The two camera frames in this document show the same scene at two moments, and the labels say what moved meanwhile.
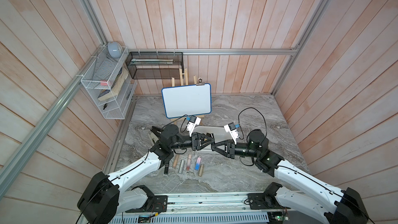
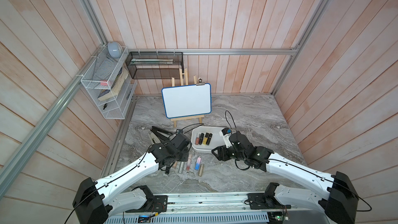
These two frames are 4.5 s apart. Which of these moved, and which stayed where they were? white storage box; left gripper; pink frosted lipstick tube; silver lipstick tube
Moved: left gripper
Stayed: pink frosted lipstick tube; white storage box; silver lipstick tube
